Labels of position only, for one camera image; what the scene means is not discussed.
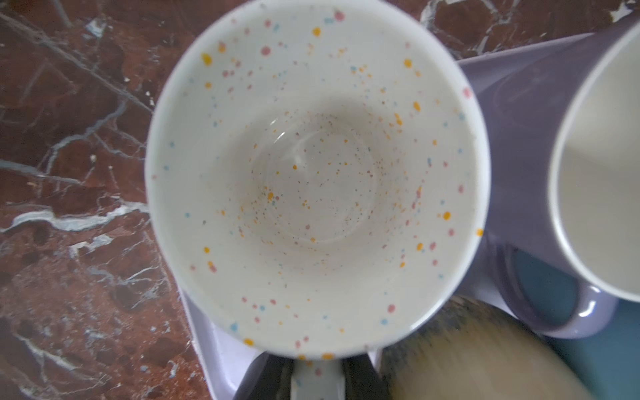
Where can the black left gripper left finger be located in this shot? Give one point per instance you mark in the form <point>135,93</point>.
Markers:
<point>268,378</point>

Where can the beige mug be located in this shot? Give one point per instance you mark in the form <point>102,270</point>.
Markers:
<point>472,350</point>

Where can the purple mug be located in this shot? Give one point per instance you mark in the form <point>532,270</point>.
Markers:
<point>564,142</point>

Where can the white speckled mug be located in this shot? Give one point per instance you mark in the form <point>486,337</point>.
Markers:
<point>318,179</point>

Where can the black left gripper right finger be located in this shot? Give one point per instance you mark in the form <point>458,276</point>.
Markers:
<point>362,381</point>

